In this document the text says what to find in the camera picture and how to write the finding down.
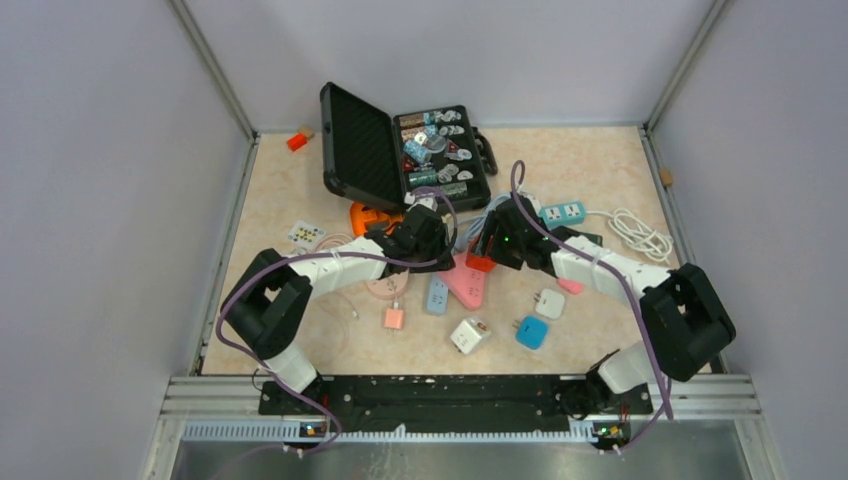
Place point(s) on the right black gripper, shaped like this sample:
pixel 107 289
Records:
pixel 490 236

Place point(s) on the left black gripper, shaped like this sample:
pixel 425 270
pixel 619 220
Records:
pixel 439 244

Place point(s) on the red cube plug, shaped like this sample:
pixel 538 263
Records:
pixel 477 259

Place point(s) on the round pink power socket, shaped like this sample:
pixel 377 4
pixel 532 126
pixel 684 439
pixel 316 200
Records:
pixel 389 288

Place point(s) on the light blue power strip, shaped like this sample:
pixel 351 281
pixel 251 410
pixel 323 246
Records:
pixel 436 300

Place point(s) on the pink triangular power socket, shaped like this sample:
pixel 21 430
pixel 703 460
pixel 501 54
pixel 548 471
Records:
pixel 465 283

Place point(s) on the white charger plug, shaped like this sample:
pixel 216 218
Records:
pixel 549 304

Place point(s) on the pink charger plug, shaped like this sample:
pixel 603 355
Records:
pixel 571 287

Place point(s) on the small salmon charger plug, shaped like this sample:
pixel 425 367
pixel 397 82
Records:
pixel 394 317

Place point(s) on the blue charger plug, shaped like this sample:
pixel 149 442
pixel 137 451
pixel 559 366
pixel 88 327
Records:
pixel 530 332

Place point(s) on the white cartoon plug adapter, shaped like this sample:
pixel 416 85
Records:
pixel 470 334

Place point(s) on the dark green cube plug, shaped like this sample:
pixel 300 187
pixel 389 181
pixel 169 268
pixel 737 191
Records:
pixel 594 238

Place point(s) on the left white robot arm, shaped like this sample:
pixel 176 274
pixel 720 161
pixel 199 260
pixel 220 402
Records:
pixel 266 306

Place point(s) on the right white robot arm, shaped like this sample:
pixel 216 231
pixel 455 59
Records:
pixel 682 321

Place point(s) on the orange tape dispenser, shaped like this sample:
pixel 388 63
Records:
pixel 364 219

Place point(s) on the open black carrying case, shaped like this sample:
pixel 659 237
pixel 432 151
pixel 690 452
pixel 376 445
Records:
pixel 375 158

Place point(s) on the white multi-hole adapter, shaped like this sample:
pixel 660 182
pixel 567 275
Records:
pixel 306 235

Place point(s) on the red small block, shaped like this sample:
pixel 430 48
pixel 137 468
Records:
pixel 297 141

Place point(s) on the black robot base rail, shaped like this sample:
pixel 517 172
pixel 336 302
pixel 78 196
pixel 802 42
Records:
pixel 457 403

